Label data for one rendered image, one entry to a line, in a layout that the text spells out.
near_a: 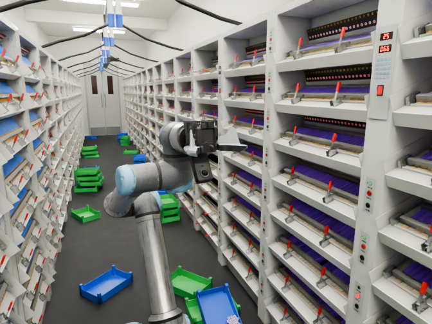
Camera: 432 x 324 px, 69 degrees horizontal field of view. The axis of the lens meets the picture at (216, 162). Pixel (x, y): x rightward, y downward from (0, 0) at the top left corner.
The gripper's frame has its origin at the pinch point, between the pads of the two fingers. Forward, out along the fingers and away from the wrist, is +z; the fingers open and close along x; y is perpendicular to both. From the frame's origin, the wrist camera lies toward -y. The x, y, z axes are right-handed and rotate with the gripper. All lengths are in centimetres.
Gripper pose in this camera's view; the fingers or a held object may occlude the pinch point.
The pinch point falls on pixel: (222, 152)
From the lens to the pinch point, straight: 72.8
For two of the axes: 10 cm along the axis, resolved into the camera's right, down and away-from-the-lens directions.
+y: -0.4, -9.9, -1.6
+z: 4.4, 1.3, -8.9
